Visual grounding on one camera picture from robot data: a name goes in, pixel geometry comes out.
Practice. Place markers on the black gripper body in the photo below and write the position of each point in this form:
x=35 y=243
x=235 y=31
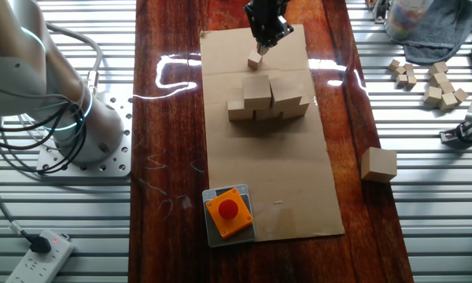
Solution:
x=269 y=8

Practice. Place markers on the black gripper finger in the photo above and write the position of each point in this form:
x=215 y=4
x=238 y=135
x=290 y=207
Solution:
x=255 y=29
x=279 y=29

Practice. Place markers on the large wooden cube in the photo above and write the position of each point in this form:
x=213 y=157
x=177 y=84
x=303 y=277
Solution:
x=236 y=112
x=299 y=112
x=378 y=164
x=256 y=91
x=286 y=92
x=267 y=115

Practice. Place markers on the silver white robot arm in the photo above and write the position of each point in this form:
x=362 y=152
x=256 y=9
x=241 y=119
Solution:
x=19 y=59

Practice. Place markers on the medium wooden cube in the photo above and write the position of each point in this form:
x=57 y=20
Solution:
x=432 y=95
x=448 y=101
x=461 y=95
x=438 y=67
x=447 y=87
x=437 y=79
x=254 y=62

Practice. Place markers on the small wooden cube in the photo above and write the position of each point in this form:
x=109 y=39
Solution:
x=393 y=64
x=401 y=80
x=400 y=70
x=411 y=81
x=408 y=67

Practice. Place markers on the jar with colourful contents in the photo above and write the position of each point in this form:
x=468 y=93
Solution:
x=407 y=19

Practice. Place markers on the reddish wood grain board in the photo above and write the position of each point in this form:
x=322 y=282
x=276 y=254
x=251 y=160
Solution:
x=165 y=157

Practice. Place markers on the silver robot mounting plate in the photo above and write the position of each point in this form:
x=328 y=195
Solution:
x=118 y=118

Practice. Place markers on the orange emergency stop button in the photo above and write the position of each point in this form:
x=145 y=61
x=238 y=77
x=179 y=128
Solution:
x=228 y=210

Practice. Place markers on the brown cardboard sheet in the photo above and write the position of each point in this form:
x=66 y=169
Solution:
x=299 y=216

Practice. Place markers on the black power plug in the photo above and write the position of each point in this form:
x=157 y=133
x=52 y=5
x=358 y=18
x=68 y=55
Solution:
x=41 y=244

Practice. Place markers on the white power strip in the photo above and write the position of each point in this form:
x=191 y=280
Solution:
x=43 y=267

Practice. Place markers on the metal camera stand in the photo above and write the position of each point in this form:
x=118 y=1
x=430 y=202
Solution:
x=456 y=137

